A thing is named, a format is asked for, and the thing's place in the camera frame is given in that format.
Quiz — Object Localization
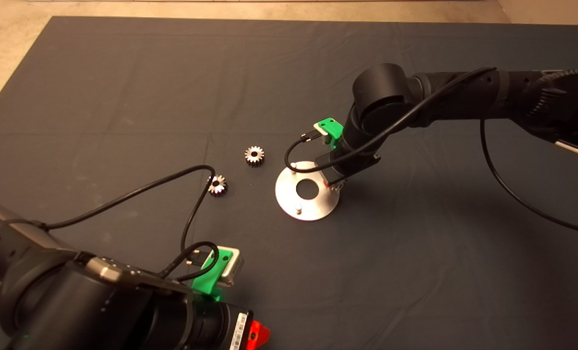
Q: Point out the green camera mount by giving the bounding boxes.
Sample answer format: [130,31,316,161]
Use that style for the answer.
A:
[317,118,344,149]
[192,246,234,302]

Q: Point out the green right camera mount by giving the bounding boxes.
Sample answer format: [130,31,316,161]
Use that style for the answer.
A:
[317,118,344,149]

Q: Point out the black right camera cable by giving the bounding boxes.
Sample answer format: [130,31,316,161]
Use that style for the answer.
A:
[284,67,578,238]

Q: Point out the green left camera mount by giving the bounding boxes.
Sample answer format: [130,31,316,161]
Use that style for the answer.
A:
[192,246,234,302]

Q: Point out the dark grey table cloth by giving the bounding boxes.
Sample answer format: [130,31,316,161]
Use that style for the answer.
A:
[0,16,578,350]

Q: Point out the round metal carrier plate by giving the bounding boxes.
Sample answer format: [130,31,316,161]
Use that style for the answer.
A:
[275,161,340,222]

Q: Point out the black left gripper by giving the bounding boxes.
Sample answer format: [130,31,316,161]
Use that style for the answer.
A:
[188,297,271,350]

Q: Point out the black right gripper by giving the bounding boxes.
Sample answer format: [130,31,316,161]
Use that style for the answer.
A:
[316,135,382,189]

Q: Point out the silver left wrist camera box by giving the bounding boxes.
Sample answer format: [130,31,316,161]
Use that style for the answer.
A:
[219,248,245,286]

